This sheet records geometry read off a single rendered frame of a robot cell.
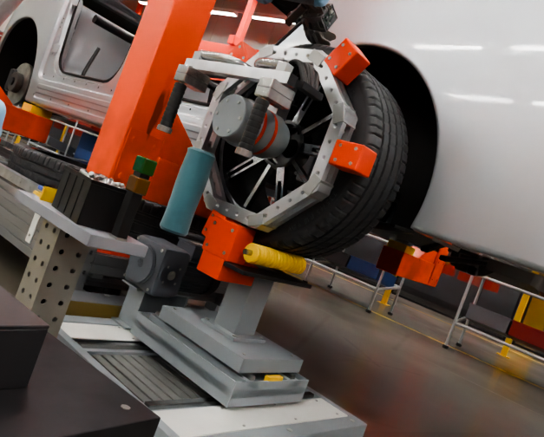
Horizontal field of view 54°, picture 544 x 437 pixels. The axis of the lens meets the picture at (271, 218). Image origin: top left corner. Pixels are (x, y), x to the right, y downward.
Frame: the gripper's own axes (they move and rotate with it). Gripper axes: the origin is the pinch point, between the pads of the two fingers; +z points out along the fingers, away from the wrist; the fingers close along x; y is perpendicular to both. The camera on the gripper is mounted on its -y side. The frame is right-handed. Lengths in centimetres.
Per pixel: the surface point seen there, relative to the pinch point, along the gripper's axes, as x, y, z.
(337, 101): -26.9, 23.4, -2.7
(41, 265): -105, -22, -9
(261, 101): -46, 19, -19
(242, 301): -76, 0, 39
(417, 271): 54, -47, 221
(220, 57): -33.0, -5.7, -21.4
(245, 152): -58, 18, -12
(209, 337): -91, 0, 36
